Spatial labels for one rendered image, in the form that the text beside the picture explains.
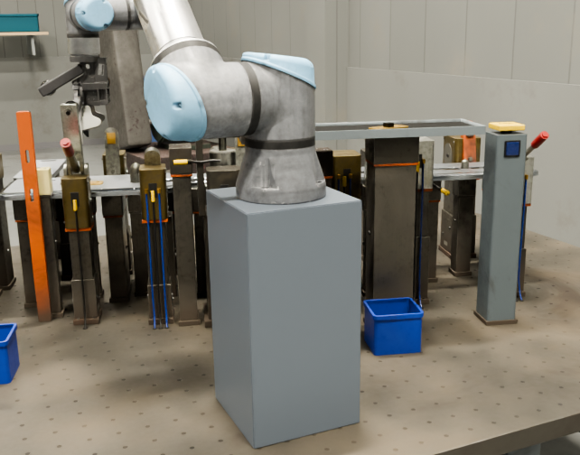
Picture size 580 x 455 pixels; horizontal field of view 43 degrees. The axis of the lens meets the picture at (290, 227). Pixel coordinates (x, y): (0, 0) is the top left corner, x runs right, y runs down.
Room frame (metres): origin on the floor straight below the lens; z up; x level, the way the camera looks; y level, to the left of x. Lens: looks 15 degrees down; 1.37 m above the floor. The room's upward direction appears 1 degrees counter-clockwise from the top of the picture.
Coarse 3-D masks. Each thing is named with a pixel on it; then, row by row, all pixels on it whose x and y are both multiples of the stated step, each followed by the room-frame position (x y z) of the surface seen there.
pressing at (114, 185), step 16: (96, 176) 1.93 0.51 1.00; (112, 176) 1.93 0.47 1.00; (128, 176) 1.93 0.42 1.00; (192, 176) 1.91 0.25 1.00; (448, 176) 1.87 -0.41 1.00; (464, 176) 1.88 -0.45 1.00; (480, 176) 1.88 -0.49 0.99; (0, 192) 1.76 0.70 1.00; (16, 192) 1.72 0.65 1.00; (32, 192) 1.72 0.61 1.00; (96, 192) 1.74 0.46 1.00; (112, 192) 1.74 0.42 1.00; (128, 192) 1.75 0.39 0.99
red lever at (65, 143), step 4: (64, 140) 1.58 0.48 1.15; (68, 140) 1.58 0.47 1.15; (64, 144) 1.57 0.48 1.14; (68, 144) 1.58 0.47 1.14; (64, 148) 1.58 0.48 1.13; (68, 148) 1.58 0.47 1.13; (72, 148) 1.60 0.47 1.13; (64, 152) 1.60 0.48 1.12; (68, 152) 1.59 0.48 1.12; (72, 152) 1.61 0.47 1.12; (68, 156) 1.61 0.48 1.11; (72, 156) 1.62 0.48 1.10; (68, 160) 1.64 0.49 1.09; (72, 160) 1.64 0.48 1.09; (76, 160) 1.66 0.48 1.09; (72, 164) 1.66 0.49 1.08; (76, 164) 1.66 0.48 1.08; (72, 168) 1.68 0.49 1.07; (76, 168) 1.68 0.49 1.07; (76, 172) 1.70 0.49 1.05
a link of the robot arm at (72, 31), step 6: (66, 0) 1.81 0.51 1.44; (72, 0) 1.80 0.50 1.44; (66, 6) 1.82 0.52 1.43; (66, 12) 1.81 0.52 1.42; (66, 18) 1.82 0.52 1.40; (66, 24) 1.83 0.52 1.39; (72, 24) 1.80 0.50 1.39; (72, 30) 1.81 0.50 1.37; (78, 30) 1.80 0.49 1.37; (72, 36) 1.81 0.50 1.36; (78, 36) 1.80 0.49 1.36; (84, 36) 1.81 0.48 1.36; (90, 36) 1.81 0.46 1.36; (96, 36) 1.83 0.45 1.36
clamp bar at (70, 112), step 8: (64, 104) 1.67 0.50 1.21; (72, 104) 1.67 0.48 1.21; (64, 112) 1.67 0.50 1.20; (72, 112) 1.67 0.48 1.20; (64, 120) 1.67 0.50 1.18; (72, 120) 1.67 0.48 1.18; (64, 128) 1.67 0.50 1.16; (72, 128) 1.67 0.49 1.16; (64, 136) 1.67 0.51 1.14; (72, 136) 1.68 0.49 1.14; (80, 136) 1.69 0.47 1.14; (72, 144) 1.68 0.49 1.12; (80, 144) 1.68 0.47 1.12; (80, 152) 1.68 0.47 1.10; (80, 160) 1.69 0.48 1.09; (80, 168) 1.69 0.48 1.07
